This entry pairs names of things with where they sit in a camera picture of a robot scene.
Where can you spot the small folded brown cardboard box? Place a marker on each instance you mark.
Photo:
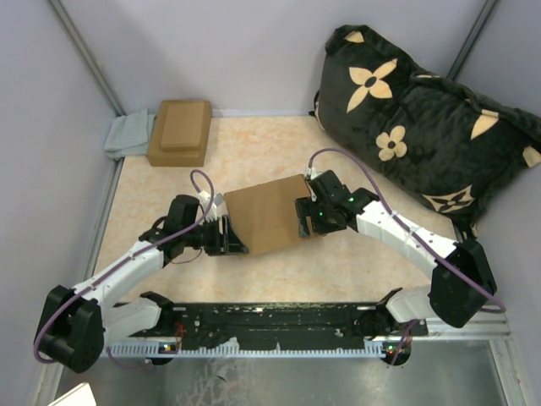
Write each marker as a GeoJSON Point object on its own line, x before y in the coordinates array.
{"type": "Point", "coordinates": [183, 126]}

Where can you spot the black plush flower-pattern pillow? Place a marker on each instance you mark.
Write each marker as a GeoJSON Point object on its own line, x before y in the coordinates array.
{"type": "Point", "coordinates": [450, 148]}

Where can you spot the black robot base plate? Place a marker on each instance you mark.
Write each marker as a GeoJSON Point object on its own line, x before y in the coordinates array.
{"type": "Point", "coordinates": [267, 326]}

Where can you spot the light blue folded cloth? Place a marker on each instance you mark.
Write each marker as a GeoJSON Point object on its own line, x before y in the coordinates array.
{"type": "Point", "coordinates": [129, 135]}

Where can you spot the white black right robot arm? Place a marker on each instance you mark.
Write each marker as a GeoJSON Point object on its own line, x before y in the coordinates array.
{"type": "Point", "coordinates": [461, 280]}

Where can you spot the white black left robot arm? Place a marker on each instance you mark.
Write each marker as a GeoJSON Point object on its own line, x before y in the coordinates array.
{"type": "Point", "coordinates": [110, 279]}

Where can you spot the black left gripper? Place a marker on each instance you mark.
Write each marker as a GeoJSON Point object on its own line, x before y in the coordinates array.
{"type": "Point", "coordinates": [229, 241]}

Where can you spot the large folded brown cardboard box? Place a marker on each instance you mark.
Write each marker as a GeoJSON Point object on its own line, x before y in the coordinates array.
{"type": "Point", "coordinates": [157, 157]}

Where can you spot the white board corner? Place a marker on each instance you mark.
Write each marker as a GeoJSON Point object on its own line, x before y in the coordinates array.
{"type": "Point", "coordinates": [80, 395]}

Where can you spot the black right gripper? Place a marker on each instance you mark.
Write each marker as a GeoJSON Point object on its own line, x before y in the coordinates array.
{"type": "Point", "coordinates": [303, 209]}

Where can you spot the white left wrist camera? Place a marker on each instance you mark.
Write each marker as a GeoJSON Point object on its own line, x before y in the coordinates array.
{"type": "Point", "coordinates": [215, 207]}

